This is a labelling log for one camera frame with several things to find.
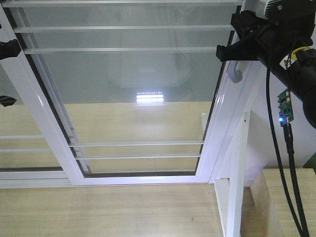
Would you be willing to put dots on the white door frame post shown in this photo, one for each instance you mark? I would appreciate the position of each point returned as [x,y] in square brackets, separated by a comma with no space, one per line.
[235,99]

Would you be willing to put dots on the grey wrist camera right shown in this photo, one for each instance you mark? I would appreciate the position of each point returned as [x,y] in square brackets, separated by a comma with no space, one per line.
[271,7]

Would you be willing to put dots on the green circuit board right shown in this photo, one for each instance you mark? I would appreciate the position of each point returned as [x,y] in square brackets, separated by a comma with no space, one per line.
[285,108]

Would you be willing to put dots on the white door handle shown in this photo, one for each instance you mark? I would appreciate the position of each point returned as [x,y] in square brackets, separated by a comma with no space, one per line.
[238,70]

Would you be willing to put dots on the white wall panel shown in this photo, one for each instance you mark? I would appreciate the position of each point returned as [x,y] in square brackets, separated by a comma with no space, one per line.
[260,148]

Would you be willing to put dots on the green cushion mat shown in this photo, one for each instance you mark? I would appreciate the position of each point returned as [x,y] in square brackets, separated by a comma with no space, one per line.
[311,163]

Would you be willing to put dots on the light wooden platform board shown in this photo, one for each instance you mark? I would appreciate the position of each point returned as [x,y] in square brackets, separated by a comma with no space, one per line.
[180,210]

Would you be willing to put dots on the white triangular support bracket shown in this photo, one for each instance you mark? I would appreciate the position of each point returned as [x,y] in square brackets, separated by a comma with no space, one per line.
[227,165]

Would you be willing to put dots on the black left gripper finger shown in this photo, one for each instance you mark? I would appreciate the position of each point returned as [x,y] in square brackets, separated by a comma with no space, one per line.
[9,49]
[7,100]

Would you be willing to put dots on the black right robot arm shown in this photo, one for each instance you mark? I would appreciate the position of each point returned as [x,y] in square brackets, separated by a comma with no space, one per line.
[301,81]

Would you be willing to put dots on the light wooden box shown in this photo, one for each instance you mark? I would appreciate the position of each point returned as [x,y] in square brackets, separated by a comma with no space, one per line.
[265,212]

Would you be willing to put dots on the fixed white glass door panel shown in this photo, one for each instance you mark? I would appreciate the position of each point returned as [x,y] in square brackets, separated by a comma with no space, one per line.
[33,149]

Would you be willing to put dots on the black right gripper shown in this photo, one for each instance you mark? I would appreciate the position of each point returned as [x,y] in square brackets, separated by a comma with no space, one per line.
[280,37]

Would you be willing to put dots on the white sliding glass door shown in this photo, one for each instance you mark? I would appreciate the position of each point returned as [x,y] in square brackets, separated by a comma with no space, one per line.
[126,91]

